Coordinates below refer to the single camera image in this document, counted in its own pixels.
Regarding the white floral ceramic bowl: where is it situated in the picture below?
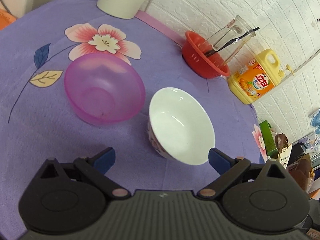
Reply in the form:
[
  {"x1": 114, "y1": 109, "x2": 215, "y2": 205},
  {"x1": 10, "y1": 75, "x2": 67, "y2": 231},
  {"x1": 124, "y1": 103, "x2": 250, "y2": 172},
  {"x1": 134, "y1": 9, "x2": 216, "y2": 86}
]
[{"x1": 147, "y1": 87, "x2": 215, "y2": 166}]

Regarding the purple plastic bowl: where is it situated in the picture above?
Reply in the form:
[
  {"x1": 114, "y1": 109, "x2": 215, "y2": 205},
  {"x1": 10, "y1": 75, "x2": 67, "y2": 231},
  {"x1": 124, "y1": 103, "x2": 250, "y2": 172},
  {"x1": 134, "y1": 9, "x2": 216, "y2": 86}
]
[{"x1": 64, "y1": 53, "x2": 146, "y2": 126}]

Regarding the green box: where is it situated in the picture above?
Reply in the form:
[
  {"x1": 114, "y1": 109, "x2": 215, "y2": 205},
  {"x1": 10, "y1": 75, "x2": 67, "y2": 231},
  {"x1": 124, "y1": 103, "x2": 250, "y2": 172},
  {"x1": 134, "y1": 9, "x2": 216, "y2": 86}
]
[{"x1": 259, "y1": 120, "x2": 279, "y2": 159}]

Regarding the beige paper bag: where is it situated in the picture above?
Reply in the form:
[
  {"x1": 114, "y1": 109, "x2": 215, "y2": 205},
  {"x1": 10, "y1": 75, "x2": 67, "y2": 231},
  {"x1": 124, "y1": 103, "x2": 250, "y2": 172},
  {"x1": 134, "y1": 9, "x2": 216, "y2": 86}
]
[{"x1": 274, "y1": 133, "x2": 292, "y2": 168}]

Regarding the brown bag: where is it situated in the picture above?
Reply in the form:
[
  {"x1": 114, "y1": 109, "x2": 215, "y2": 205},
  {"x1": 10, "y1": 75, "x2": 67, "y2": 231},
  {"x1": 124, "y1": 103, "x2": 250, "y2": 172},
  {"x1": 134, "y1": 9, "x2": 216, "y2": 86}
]
[{"x1": 287, "y1": 154, "x2": 315, "y2": 192}]

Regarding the yellow dish soap bottle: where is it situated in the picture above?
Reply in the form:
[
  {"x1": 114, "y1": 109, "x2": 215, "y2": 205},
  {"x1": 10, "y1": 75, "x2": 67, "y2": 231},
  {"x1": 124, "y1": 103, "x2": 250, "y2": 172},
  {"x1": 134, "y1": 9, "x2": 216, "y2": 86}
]
[{"x1": 227, "y1": 49, "x2": 285, "y2": 105}]

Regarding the red plastic colander basket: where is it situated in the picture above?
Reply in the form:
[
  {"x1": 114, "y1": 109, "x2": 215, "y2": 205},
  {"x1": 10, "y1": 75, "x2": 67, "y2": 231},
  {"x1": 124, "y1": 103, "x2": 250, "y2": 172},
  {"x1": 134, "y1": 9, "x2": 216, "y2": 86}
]
[{"x1": 182, "y1": 30, "x2": 230, "y2": 79}]

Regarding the black straw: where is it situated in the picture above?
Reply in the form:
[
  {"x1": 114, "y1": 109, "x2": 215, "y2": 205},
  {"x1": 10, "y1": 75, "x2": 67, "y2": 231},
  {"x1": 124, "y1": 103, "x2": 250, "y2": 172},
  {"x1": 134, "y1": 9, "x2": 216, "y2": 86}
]
[{"x1": 204, "y1": 27, "x2": 260, "y2": 57}]

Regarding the clear glass jar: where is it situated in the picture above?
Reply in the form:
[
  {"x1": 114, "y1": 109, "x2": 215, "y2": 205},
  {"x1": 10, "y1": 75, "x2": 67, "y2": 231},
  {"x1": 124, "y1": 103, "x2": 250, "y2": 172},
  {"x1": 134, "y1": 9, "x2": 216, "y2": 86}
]
[{"x1": 199, "y1": 15, "x2": 257, "y2": 64}]

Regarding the orange plastic basin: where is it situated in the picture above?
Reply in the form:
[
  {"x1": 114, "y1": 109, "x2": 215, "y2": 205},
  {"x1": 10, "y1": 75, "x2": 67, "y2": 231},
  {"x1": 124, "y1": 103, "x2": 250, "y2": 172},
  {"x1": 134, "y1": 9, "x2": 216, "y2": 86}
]
[{"x1": 0, "y1": 9, "x2": 16, "y2": 30}]

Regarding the blue wall decoration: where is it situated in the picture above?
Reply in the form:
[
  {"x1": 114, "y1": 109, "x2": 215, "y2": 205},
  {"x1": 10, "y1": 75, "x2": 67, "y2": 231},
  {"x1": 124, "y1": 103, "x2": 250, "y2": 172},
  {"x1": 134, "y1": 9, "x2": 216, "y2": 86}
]
[{"x1": 310, "y1": 109, "x2": 320, "y2": 136}]

